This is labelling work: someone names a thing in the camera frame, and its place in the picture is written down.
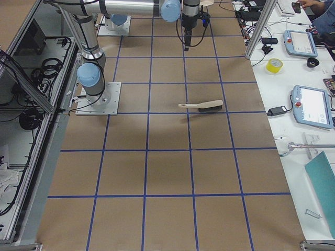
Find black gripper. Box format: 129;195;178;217
184;26;194;51

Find white hand brush black bristles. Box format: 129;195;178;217
178;99;224;112

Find white dustpan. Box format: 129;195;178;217
200;0;214;7

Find black clip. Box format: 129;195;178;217
262;44;273;55

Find black power adapter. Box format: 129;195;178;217
261;38;278;45

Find yellow tape roll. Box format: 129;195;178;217
266;58;283;74

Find black power brick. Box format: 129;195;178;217
266;106;288;117

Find upper teach pendant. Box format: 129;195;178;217
283;30;318;58

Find teach pendant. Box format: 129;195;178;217
283;30;318;58
291;85;333;129

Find black round cup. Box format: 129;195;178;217
306;57;320;68

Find lower teach pendant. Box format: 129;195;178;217
291;85;333;129

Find person in blue shirt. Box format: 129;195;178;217
298;0;334;34

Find metal clamp rod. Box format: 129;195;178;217
287;142;335;151

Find teal board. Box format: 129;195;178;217
305;151;334;238

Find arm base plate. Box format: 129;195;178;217
75;82;121;116
97;16;131;37

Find aluminium frame post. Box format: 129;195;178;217
245;0;277;59

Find side cabinet frame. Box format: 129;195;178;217
1;1;77;247

